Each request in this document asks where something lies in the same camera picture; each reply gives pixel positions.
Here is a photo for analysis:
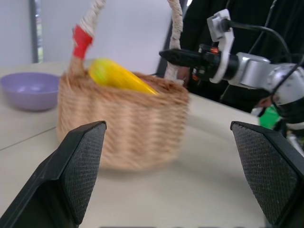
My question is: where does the wicker basket with rope handle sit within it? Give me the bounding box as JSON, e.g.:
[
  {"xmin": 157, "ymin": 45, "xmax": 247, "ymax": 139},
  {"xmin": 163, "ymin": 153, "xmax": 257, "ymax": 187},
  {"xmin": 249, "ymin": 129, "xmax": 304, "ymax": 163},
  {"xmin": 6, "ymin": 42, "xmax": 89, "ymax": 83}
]
[{"xmin": 57, "ymin": 0, "xmax": 190, "ymax": 173}]

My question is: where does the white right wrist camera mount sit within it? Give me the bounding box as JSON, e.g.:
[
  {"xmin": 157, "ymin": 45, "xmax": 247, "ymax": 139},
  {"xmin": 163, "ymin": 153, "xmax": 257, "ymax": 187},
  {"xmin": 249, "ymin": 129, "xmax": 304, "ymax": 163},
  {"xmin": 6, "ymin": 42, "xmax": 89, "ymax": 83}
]
[{"xmin": 206, "ymin": 9, "xmax": 235, "ymax": 84}]

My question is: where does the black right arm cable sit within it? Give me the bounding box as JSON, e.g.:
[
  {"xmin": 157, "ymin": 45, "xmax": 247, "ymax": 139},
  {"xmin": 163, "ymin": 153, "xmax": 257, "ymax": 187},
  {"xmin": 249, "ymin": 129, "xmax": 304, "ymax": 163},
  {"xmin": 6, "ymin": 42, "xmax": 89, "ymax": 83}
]
[{"xmin": 222, "ymin": 19, "xmax": 304, "ymax": 72}]

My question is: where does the dark window frame post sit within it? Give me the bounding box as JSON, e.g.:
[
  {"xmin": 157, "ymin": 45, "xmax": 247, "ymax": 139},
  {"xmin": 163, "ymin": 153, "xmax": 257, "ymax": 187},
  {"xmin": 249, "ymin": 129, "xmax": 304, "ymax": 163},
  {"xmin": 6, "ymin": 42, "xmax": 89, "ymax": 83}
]
[{"xmin": 29, "ymin": 0, "xmax": 45, "ymax": 64}]

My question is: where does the green object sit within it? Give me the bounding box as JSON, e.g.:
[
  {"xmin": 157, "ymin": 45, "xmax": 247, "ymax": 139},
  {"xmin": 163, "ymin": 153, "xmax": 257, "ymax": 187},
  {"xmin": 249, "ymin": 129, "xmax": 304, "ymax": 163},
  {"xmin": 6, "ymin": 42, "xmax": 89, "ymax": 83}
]
[{"xmin": 258, "ymin": 105, "xmax": 283, "ymax": 131}]

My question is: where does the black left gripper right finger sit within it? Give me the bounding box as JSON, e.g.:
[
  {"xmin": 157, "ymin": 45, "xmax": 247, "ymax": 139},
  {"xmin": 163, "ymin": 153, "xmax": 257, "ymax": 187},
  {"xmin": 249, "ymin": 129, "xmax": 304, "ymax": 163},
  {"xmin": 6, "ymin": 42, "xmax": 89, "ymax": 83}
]
[{"xmin": 230, "ymin": 121, "xmax": 304, "ymax": 228}]

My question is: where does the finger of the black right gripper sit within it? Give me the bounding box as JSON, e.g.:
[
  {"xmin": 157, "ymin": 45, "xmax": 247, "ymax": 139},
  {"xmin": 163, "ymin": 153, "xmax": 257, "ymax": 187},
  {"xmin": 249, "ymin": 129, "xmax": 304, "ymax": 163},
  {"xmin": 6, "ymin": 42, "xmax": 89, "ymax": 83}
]
[{"xmin": 158, "ymin": 48, "xmax": 203, "ymax": 67}]

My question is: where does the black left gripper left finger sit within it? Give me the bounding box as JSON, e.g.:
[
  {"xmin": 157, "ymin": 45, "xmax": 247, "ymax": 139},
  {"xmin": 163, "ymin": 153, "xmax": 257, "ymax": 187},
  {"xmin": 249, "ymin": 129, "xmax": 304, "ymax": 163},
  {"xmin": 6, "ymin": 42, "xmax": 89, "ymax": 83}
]
[{"xmin": 0, "ymin": 120, "xmax": 107, "ymax": 228}]

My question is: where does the person in black clothes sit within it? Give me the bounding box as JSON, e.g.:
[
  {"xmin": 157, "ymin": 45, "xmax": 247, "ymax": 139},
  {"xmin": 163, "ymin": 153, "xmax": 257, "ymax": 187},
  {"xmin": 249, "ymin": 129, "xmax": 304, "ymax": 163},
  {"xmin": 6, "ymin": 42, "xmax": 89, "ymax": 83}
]
[{"xmin": 177, "ymin": 0, "xmax": 304, "ymax": 114}]

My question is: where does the purple plastic bowl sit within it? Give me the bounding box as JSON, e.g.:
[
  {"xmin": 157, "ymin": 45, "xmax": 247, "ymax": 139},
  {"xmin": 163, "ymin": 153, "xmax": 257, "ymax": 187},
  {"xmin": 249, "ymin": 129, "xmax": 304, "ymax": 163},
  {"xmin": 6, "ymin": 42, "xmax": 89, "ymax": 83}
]
[{"xmin": 0, "ymin": 72, "xmax": 60, "ymax": 112}]

